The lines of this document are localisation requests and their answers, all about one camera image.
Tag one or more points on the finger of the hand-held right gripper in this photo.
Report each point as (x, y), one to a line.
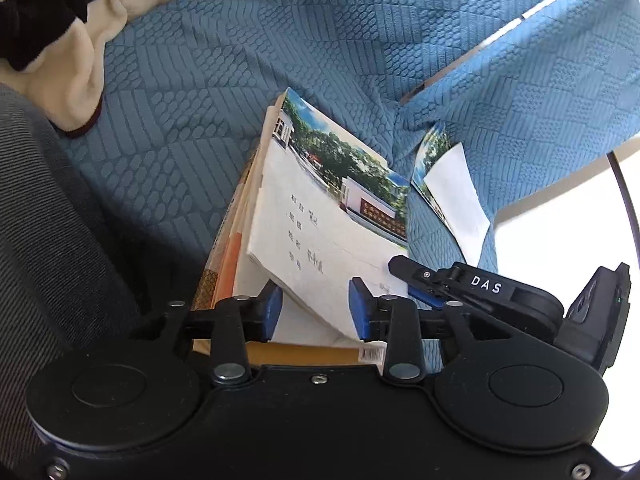
(415, 270)
(425, 297)

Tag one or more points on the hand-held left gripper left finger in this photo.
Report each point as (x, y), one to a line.
(272, 310)

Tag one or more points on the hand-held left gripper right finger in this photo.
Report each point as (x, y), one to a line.
(357, 310)

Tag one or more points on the purple and gold book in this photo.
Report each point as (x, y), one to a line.
(300, 354)

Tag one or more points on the white and orange book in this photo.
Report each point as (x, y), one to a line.
(227, 270)

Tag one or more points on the beige painting cover book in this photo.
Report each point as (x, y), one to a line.
(205, 290)

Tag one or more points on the white paper booklet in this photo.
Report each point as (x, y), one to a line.
(460, 200)

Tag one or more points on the scenery cover notebook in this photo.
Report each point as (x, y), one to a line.
(310, 220)
(425, 160)

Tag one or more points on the black curved rod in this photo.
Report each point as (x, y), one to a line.
(625, 195)

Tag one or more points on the blue quilted sofa cover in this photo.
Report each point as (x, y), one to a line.
(200, 110)

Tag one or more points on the grey striped cushion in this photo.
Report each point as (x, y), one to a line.
(50, 235)

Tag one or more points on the red black cream striped blanket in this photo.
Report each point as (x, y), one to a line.
(75, 60)

